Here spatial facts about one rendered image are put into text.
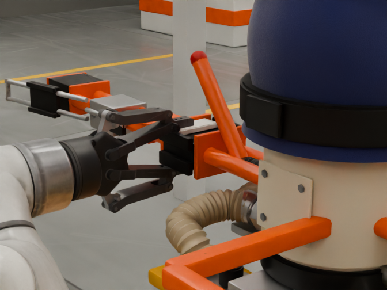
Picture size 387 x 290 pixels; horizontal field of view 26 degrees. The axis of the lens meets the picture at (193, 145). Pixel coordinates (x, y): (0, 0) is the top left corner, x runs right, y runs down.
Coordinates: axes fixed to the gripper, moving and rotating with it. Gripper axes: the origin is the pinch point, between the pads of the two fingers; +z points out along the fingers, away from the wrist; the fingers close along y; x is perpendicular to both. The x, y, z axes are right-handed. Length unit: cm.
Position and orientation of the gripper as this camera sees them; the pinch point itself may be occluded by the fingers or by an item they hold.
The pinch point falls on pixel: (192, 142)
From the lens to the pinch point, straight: 113.6
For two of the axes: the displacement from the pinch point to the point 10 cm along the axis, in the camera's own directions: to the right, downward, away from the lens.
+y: 0.0, 9.6, 2.9
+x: 6.1, 2.3, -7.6
